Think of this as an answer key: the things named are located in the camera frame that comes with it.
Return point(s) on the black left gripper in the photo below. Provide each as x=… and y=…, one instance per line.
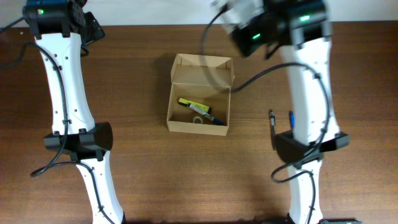
x=95, y=31

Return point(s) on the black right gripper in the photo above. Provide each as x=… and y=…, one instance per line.
x=247, y=47

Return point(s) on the blue whiteboard marker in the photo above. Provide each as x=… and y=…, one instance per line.
x=206, y=115

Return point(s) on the yellow highlighter marker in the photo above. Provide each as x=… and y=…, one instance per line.
x=186, y=102

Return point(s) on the clear yellow tape roll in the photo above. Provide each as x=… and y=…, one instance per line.
x=197, y=120

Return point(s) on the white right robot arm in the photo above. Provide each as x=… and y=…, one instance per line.
x=301, y=32

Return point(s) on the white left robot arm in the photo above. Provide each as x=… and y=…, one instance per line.
x=62, y=30

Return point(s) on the open cardboard box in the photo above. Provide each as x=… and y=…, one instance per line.
x=207, y=80

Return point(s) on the black clear retractable pen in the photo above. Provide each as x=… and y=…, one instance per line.
x=272, y=127

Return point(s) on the blue clear retractable pen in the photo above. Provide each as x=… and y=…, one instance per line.
x=291, y=119

